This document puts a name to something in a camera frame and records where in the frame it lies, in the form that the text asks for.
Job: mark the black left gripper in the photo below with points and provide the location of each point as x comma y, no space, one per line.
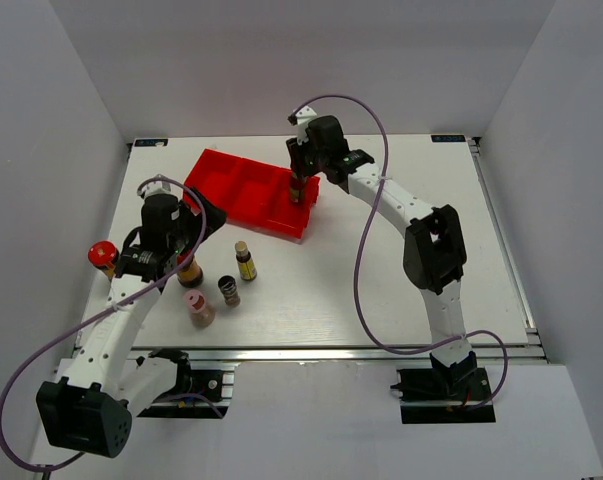
215,216

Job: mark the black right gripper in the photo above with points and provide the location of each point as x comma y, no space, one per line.
296,154

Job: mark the green-label red sauce bottle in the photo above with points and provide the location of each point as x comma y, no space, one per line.
297,186

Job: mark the yellow-label dark sauce bottle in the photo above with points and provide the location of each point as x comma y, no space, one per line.
246,266

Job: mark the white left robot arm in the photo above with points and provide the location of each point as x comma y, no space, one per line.
91,407

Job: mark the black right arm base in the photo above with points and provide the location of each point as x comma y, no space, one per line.
424,400

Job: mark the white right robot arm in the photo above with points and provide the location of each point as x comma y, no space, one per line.
434,251

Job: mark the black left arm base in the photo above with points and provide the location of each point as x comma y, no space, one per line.
210,396

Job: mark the red three-compartment plastic tray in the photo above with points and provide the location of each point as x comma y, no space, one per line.
253,194

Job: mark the red-cap dark sauce jar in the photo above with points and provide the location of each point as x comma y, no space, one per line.
191,274

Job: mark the black-cap spice shaker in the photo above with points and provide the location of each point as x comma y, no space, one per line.
229,290

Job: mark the pink-cap spice jar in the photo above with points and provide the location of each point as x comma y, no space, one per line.
201,313

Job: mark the left blue table label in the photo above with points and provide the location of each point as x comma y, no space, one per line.
150,142

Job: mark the blue table label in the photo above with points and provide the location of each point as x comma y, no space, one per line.
150,142
447,138

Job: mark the red-cap brown spice jar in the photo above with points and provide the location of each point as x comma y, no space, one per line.
103,255

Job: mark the right blue table label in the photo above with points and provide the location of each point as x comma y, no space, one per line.
447,138

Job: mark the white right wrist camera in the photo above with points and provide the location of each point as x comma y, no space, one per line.
300,120

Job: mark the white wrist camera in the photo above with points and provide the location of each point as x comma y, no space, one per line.
300,120
154,188

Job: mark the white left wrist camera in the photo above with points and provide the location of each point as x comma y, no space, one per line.
154,188

